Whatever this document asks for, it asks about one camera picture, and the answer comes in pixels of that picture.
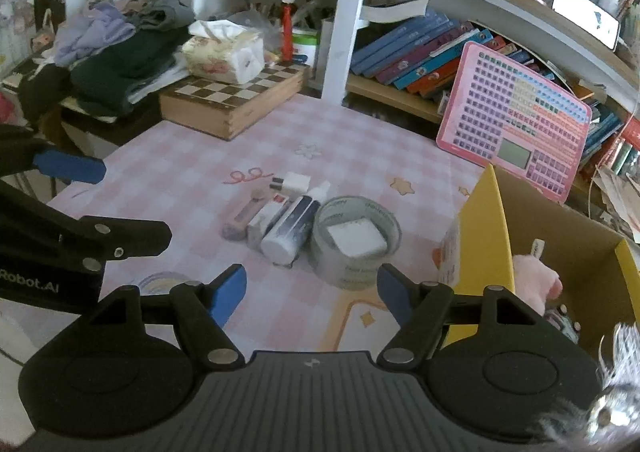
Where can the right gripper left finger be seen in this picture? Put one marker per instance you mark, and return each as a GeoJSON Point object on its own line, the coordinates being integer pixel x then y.
{"type": "Point", "coordinates": [196, 306]}

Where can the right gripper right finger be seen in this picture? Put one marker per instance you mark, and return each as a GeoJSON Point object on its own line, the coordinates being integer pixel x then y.
{"type": "Point", "coordinates": [411, 303]}

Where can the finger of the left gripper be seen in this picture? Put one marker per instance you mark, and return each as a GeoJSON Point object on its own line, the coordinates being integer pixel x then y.
{"type": "Point", "coordinates": [88, 243]}
{"type": "Point", "coordinates": [66, 167]}

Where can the white red small box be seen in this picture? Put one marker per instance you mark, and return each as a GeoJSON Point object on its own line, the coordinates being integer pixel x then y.
{"type": "Point", "coordinates": [265, 219]}

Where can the white tube bottle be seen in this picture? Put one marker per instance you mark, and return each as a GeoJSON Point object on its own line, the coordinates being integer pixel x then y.
{"type": "Point", "coordinates": [283, 242]}

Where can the white sponge block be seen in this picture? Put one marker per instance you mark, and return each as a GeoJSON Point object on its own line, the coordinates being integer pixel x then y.
{"type": "Point", "coordinates": [358, 239]}

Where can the grey tape roll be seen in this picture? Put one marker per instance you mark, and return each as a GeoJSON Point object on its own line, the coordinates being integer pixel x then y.
{"type": "Point", "coordinates": [329, 264]}

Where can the pink plush pig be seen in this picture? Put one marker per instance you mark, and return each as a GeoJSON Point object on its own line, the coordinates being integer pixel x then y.
{"type": "Point", "coordinates": [534, 282]}

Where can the white usb charger cube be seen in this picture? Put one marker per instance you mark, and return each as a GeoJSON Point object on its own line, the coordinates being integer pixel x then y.
{"type": "Point", "coordinates": [292, 184]}

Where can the grey toy car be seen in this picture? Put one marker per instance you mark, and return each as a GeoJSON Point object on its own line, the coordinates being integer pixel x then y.
{"type": "Point", "coordinates": [559, 317]}

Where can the pink checkered tablecloth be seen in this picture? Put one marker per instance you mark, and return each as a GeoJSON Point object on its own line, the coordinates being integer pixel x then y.
{"type": "Point", "coordinates": [192, 181]}

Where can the yellow cardboard box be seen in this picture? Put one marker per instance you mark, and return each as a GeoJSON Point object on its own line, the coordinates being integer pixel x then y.
{"type": "Point", "coordinates": [504, 218]}

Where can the pile of clothes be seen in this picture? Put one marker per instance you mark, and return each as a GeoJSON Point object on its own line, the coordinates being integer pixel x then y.
{"type": "Point", "coordinates": [109, 61]}

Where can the wooden chess board box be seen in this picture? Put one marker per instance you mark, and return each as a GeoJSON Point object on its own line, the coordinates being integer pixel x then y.
{"type": "Point", "coordinates": [226, 110]}

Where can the tissue pack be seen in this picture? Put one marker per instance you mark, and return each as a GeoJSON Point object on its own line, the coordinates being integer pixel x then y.
{"type": "Point", "coordinates": [223, 51]}

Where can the pink keyboard learning tablet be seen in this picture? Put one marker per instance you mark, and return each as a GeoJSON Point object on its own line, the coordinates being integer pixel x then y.
{"type": "Point", "coordinates": [501, 113]}

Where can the stack of papers and books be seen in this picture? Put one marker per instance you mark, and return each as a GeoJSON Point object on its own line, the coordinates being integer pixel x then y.
{"type": "Point", "coordinates": [622, 195]}

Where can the row of blue books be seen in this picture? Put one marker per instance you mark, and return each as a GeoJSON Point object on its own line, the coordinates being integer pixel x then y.
{"type": "Point", "coordinates": [403, 54]}

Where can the red box of books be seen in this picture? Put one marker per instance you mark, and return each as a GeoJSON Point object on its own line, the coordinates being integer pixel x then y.
{"type": "Point", "coordinates": [618, 147]}

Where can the green white jar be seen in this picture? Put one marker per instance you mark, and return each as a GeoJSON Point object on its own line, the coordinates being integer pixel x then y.
{"type": "Point", "coordinates": [305, 46]}

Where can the red figurine pen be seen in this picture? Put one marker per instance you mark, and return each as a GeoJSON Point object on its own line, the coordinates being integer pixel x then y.
{"type": "Point", "coordinates": [287, 30]}

